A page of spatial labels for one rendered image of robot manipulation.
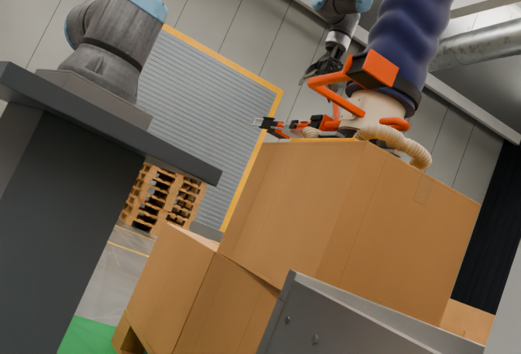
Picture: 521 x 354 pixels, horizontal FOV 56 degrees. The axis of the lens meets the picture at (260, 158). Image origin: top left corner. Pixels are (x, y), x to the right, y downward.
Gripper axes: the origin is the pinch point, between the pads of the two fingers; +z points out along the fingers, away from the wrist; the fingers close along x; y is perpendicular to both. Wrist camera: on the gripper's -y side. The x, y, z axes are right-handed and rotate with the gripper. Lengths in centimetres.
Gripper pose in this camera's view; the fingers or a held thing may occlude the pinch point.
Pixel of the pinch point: (313, 94)
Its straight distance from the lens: 190.0
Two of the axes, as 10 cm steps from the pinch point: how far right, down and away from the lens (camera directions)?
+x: 8.2, 4.1, 4.0
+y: 4.2, 0.3, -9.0
